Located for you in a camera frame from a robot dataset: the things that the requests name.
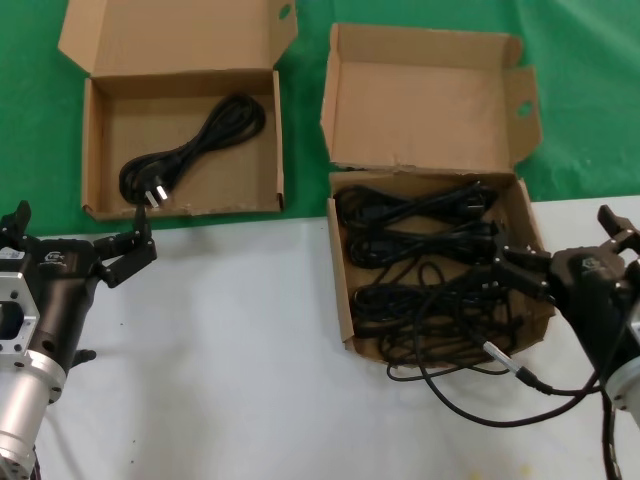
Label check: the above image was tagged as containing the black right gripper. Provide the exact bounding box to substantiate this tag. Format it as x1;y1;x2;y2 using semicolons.
491;204;640;384

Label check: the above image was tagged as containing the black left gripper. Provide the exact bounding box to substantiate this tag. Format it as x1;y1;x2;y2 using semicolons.
0;200;159;372

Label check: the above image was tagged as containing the black power cord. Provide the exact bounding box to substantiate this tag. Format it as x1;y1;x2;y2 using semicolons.
333;180;500;227
377;324;524;369
352;263;526;342
347;219;506;269
118;93;267;209

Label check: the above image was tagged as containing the torn open cardboard box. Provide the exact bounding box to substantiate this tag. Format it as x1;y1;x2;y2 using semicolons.
319;22;557;362

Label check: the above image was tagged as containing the green table cloth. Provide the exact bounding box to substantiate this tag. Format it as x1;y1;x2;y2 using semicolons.
0;0;640;236

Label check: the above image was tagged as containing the white table cloth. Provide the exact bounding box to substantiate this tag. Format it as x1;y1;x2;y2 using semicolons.
0;199;640;480

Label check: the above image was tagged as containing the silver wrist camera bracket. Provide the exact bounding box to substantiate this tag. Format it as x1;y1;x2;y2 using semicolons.
0;247;41;374

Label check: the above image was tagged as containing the thin cable with silver connector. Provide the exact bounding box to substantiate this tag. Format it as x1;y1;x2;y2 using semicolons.
387;268;609;430

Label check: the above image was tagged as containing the tangled black power cord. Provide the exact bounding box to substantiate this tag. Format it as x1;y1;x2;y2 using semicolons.
352;263;526;342
377;324;524;369

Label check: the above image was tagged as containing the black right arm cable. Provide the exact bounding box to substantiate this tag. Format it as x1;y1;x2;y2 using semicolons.
597;387;629;480

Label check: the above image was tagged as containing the dark left arm cable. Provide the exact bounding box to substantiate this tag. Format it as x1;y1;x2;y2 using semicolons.
26;438;45;480

